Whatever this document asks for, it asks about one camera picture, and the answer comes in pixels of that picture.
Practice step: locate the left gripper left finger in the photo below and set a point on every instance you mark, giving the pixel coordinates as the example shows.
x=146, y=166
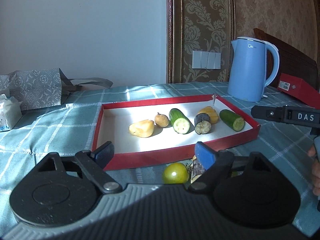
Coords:
x=92, y=164

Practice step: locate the short green cucumber piece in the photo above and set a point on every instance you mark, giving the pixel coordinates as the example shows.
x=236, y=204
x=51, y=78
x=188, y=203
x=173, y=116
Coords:
x=232, y=120

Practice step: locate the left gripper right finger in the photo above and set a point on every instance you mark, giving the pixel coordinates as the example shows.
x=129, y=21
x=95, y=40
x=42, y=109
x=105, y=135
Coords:
x=217, y=165

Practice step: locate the white tissue pack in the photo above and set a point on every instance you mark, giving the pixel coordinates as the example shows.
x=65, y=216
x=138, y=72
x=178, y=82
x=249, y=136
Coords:
x=10, y=113

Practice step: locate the small round yellow fruit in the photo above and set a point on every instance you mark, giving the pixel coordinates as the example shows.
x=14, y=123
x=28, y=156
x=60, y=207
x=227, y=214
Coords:
x=161, y=120

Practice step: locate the light blue electric kettle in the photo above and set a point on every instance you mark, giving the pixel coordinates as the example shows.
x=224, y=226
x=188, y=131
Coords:
x=248, y=76

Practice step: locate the dark eggplant slice piece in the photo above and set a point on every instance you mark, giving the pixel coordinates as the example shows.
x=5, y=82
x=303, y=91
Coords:
x=202, y=123

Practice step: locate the white wall switch panel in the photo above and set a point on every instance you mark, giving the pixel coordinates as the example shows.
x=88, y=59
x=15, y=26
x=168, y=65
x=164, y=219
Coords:
x=206, y=60

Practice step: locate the green round tomato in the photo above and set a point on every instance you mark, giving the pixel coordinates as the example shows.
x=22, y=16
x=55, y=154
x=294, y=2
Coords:
x=175, y=173

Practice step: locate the grey patterned gift bag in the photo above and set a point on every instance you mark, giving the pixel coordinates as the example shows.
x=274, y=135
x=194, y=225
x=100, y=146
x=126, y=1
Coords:
x=36, y=89

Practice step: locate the red small box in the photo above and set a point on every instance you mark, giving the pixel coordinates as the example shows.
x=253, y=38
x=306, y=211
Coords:
x=299, y=89

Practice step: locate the teal checked tablecloth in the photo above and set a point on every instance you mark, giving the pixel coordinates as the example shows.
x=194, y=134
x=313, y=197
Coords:
x=69, y=128

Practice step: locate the brown bark log piece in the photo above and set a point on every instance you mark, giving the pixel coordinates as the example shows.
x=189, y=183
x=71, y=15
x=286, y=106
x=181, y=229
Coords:
x=196, y=169

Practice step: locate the ornate brown wall panel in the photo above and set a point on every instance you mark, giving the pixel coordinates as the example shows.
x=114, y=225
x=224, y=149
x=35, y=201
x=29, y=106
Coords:
x=199, y=25

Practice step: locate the long green cucumber piece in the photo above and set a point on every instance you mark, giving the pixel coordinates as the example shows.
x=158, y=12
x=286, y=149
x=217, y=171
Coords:
x=179, y=121

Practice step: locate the person right hand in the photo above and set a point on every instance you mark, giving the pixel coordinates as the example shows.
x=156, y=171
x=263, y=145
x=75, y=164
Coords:
x=315, y=171

